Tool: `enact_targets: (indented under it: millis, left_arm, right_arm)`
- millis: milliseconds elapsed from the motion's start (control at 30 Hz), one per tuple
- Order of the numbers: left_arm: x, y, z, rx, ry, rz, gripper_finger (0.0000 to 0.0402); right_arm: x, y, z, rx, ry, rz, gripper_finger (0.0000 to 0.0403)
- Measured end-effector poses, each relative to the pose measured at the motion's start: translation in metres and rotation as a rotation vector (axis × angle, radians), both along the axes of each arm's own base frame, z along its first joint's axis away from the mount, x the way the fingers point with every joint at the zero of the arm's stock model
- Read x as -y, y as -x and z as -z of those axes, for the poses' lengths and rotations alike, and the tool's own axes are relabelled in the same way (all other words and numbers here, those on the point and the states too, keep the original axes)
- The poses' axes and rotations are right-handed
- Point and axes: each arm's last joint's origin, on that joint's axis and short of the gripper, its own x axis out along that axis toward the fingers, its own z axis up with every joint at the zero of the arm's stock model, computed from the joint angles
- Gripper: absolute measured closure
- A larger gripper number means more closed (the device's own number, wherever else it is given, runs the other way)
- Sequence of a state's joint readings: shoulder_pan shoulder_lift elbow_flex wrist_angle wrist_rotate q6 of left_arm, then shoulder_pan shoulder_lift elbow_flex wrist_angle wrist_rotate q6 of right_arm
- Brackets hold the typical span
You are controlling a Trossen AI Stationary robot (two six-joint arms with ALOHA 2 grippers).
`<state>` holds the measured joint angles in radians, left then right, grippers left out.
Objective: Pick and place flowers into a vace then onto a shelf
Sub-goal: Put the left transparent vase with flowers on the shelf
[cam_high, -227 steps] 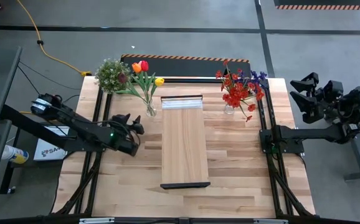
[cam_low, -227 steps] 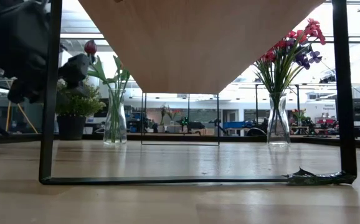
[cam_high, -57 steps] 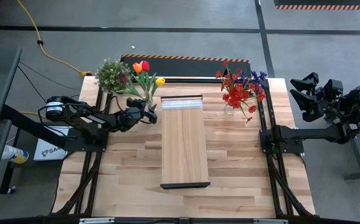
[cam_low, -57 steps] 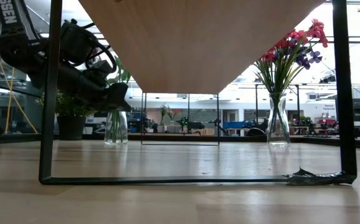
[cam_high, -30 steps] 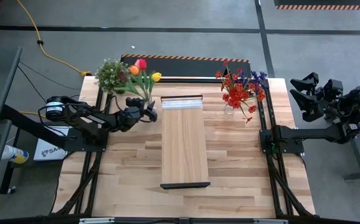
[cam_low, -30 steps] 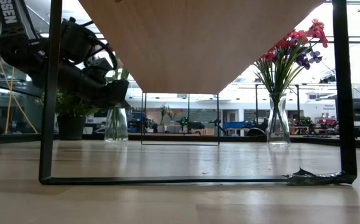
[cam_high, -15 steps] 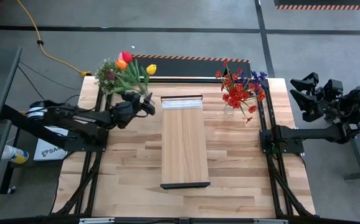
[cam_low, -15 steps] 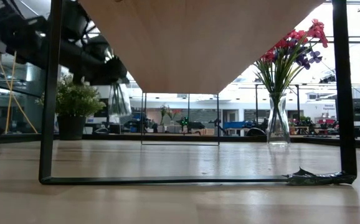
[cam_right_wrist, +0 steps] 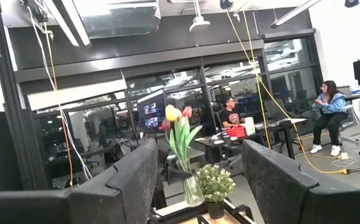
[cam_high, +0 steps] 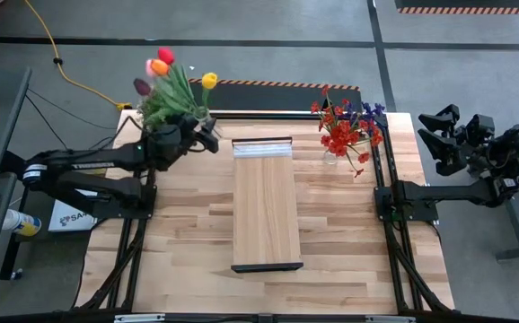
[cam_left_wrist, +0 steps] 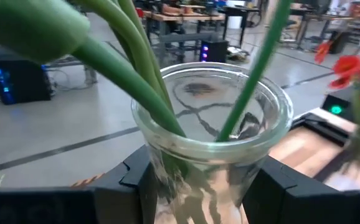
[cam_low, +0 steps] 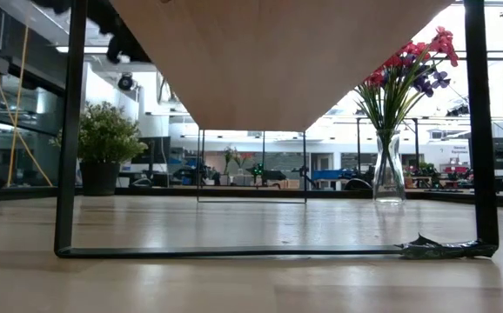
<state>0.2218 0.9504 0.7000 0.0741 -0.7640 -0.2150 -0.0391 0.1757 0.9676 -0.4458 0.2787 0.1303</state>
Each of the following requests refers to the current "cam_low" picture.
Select black tape piece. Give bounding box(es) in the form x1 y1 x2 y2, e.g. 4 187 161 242
399 233 500 261

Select wooden shelf black legs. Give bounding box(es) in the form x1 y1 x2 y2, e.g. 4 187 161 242
53 0 500 261

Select yellow cable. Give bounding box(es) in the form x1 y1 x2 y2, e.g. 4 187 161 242
7 0 31 178
0 0 55 188

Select black metal rig frame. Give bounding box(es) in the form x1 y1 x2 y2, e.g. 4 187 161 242
0 158 503 210

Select blue storage bins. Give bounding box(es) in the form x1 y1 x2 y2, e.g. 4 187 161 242
311 169 349 181

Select clear glass vase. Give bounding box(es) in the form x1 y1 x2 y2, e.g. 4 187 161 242
372 128 408 205

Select distant artificial flowers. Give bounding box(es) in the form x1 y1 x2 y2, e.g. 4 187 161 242
223 145 255 176

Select potted green plant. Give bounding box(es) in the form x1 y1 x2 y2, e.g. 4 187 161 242
49 101 149 197

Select black ceiling cable reel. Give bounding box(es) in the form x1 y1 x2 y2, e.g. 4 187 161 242
116 71 137 92

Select computer monitor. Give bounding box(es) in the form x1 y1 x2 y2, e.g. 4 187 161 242
131 136 172 165

